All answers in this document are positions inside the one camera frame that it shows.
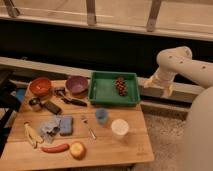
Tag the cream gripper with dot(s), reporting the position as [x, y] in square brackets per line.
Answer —
[162, 78]

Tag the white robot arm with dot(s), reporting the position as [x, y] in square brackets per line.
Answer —
[196, 150]

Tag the purple bowl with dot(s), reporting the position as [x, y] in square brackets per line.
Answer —
[77, 84]

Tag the orange bowl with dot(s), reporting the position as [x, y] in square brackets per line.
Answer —
[40, 86]

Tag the dark grape bunch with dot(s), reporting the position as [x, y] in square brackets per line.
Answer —
[121, 86]

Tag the green plastic tray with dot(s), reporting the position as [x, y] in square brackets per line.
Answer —
[102, 89]

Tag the white plastic cup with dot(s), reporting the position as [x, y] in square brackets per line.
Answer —
[120, 128]

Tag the blue plastic cup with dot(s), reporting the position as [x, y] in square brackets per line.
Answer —
[101, 115]

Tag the metal fork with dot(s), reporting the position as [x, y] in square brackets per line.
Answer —
[85, 121]

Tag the blue sponge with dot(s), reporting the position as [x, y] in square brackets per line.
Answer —
[65, 126]

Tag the red yellow apple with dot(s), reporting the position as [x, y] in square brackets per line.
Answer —
[77, 150]

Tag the black rectangular block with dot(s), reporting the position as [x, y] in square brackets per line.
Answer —
[53, 108]

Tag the red sausage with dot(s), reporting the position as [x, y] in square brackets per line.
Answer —
[56, 149]

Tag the small metal cup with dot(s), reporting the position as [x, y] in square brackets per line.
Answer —
[35, 104]

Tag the blue object on floor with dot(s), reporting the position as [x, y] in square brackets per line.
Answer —
[20, 94]

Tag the black chair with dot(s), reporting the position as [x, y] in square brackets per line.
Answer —
[7, 100]

